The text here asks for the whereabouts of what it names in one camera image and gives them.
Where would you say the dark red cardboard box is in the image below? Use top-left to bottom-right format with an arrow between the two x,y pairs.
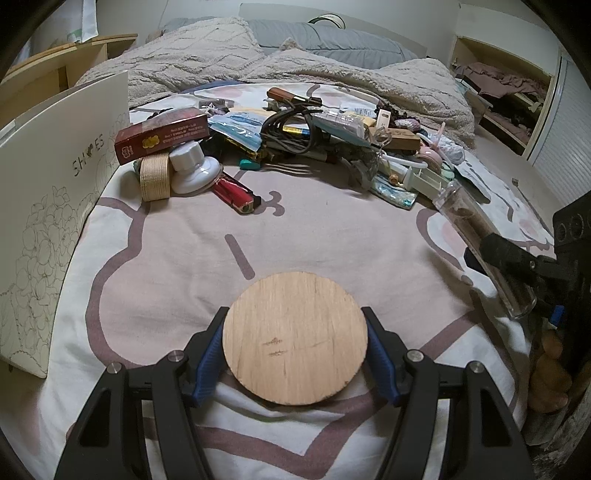
113,107 -> 211,166

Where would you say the wooden shelf unit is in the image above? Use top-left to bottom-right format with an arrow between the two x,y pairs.
0,33 -> 139,93

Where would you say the brown wooden box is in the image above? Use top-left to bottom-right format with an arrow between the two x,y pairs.
368,127 -> 422,152

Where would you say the white shoe box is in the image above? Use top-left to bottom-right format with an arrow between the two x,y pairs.
0,69 -> 131,379

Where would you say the black cable bundle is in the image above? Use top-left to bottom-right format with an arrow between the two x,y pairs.
259,105 -> 325,154

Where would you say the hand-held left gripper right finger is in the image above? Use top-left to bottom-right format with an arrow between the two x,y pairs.
361,306 -> 539,480

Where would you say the white paper bag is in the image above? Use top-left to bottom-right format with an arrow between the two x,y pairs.
65,0 -> 100,40

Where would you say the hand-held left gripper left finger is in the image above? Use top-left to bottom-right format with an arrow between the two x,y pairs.
54,307 -> 229,480

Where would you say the clear plastic tube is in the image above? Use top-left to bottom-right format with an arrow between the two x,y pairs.
434,180 -> 539,319

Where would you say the red glossy case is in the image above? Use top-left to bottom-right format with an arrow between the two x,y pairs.
213,175 -> 262,216

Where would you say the person's right hand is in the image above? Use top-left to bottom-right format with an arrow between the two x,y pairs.
527,329 -> 575,414

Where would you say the grey-blue yarn ball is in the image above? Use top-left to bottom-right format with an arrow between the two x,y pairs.
438,141 -> 466,166

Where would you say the white plastic holder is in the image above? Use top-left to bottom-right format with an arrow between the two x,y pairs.
392,164 -> 458,202

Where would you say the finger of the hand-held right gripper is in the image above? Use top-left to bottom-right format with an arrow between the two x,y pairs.
480,233 -> 560,282
537,277 -> 565,329

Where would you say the pink plastic device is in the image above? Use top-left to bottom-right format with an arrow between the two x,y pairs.
416,142 -> 445,171

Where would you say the white headboard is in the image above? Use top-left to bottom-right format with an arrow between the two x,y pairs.
239,2 -> 462,58

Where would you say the beige fuzzy blanket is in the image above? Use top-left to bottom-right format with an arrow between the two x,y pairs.
76,16 -> 476,148

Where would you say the round wooden disc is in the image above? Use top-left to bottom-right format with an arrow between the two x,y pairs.
222,272 -> 370,407

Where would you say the brown handled tool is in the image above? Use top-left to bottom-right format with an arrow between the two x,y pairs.
267,87 -> 322,106

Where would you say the teal patterned pouch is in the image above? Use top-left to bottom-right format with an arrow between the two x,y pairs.
369,178 -> 420,212

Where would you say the wooden wardrobe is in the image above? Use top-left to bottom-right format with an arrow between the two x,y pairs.
448,34 -> 561,155

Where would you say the white slatted door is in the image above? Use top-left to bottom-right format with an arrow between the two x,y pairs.
531,51 -> 591,208

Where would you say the white ring-shaped object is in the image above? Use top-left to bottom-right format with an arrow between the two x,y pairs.
308,13 -> 346,29

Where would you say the white suction knob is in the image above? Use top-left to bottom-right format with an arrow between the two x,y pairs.
168,141 -> 223,195

